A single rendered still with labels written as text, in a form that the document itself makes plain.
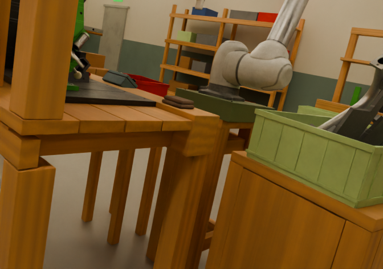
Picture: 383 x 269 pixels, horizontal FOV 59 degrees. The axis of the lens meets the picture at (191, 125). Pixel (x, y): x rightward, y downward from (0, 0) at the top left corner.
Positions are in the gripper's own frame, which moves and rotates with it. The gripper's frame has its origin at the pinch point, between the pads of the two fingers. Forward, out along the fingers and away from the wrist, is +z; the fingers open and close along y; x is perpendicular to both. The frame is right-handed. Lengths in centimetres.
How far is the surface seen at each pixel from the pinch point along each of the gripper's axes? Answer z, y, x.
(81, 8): 12.2, -29.6, 38.2
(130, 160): 82, 8, 35
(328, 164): 44, -10, -69
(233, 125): 49, 23, -14
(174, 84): 88, 456, 460
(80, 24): 19, -30, 36
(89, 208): 123, 7, 63
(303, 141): 40, -8, -60
